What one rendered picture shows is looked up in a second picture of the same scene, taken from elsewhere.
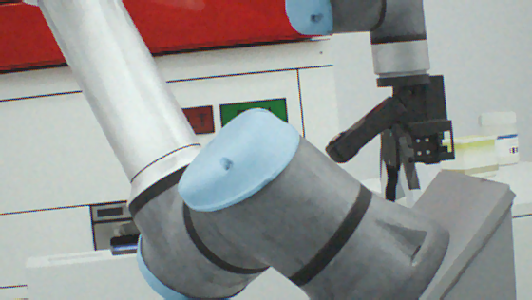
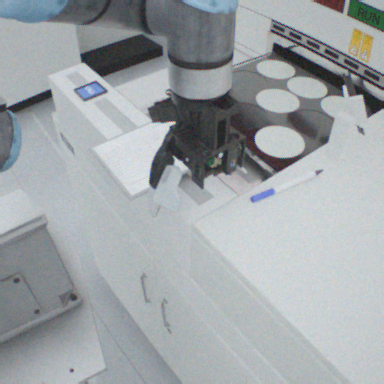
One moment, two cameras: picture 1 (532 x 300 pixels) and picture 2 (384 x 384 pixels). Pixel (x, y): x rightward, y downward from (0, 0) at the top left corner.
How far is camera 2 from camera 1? 1.48 m
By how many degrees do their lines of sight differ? 69
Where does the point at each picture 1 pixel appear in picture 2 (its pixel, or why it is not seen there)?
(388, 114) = (173, 112)
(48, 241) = (250, 27)
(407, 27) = (173, 49)
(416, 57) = (180, 83)
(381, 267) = not seen: outside the picture
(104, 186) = (280, 13)
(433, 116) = (204, 141)
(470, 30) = not seen: outside the picture
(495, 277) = not seen: outside the picture
